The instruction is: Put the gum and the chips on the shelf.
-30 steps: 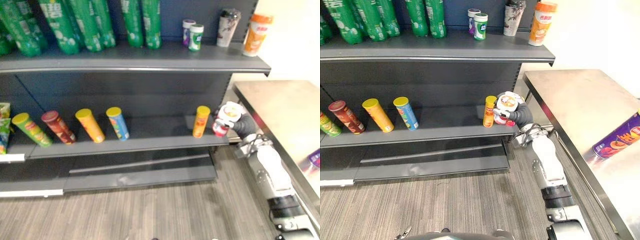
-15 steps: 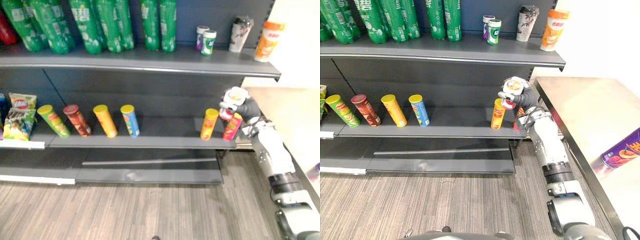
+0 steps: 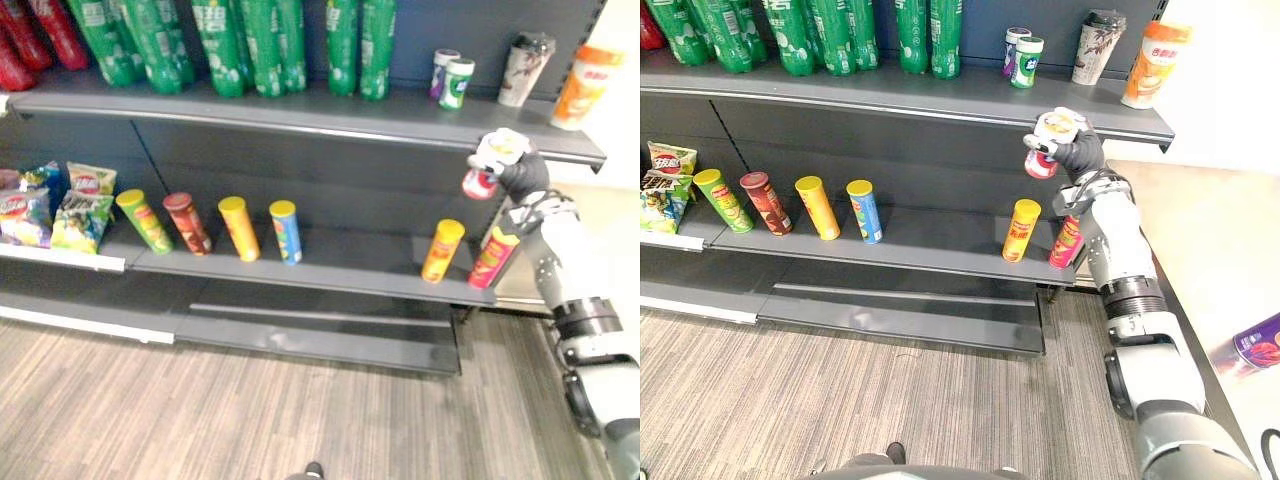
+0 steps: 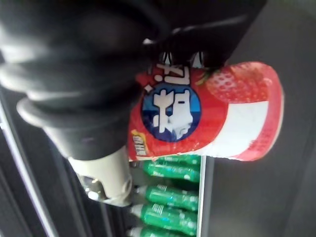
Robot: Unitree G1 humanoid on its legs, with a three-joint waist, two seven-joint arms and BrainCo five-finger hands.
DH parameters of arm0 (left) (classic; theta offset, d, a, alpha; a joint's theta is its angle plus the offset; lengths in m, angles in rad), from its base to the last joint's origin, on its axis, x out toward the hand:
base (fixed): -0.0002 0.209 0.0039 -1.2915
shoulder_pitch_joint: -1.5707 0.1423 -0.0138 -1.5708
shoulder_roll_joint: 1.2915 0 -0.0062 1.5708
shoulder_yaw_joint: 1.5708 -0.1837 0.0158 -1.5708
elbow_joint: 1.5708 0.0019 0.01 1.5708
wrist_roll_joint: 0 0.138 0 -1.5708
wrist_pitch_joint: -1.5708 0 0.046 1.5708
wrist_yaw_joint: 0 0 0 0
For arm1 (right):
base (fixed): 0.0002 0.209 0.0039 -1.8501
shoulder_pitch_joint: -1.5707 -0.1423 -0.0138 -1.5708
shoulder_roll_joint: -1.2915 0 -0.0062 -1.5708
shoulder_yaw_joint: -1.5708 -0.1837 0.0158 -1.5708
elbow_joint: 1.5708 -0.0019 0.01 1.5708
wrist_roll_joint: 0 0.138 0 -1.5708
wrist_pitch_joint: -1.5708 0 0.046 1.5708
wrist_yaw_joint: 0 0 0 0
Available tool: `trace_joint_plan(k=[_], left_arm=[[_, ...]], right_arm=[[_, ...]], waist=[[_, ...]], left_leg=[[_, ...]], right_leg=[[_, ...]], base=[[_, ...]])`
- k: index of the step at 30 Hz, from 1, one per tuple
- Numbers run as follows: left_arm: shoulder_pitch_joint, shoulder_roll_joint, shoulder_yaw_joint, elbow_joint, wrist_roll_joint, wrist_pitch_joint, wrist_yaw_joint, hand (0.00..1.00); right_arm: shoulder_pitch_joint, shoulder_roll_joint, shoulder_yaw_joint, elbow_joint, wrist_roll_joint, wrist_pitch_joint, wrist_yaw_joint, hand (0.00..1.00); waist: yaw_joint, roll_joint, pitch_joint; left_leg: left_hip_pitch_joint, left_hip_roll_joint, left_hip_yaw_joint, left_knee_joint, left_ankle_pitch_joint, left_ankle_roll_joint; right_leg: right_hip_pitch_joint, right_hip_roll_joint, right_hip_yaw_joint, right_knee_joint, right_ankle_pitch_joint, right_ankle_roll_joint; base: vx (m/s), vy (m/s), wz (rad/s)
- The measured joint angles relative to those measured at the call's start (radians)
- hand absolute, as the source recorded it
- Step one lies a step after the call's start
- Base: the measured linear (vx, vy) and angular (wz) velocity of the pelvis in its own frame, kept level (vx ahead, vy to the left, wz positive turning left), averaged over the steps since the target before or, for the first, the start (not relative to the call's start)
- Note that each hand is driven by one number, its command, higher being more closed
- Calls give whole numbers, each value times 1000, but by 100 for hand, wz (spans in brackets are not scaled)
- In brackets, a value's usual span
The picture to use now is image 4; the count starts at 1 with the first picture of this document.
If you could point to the red strawberry gum canister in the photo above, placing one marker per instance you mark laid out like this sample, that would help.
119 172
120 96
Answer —
222 111

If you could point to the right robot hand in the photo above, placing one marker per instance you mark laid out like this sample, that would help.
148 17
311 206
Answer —
74 61

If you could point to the green plastic soda bottle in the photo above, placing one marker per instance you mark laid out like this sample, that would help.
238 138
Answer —
148 233
184 159
172 171
170 196
165 218

